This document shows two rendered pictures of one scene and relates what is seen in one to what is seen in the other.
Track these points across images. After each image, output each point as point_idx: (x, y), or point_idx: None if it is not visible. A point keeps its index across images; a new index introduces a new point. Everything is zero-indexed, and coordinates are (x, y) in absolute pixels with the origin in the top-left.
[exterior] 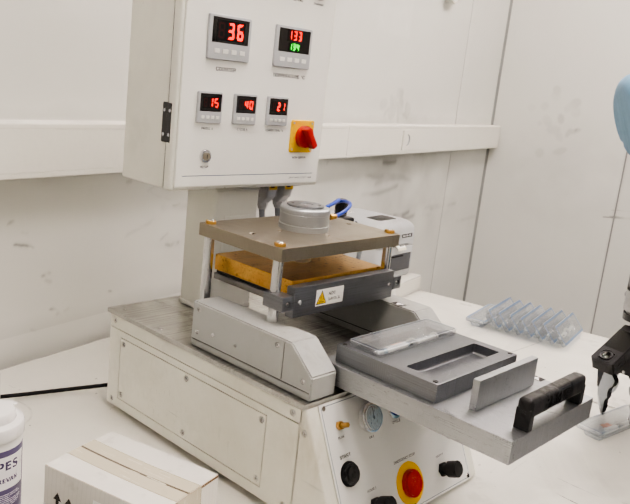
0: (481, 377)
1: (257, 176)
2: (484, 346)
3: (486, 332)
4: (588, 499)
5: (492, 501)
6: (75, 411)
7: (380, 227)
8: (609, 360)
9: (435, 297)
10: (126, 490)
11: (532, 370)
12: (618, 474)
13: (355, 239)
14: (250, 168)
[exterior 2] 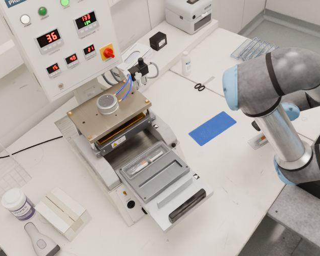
0: (159, 200)
1: (90, 77)
2: (178, 161)
3: (237, 63)
4: (233, 189)
5: None
6: (57, 150)
7: (191, 10)
8: (257, 127)
9: (224, 33)
10: (56, 220)
11: (190, 181)
12: (253, 171)
13: (126, 117)
14: (85, 76)
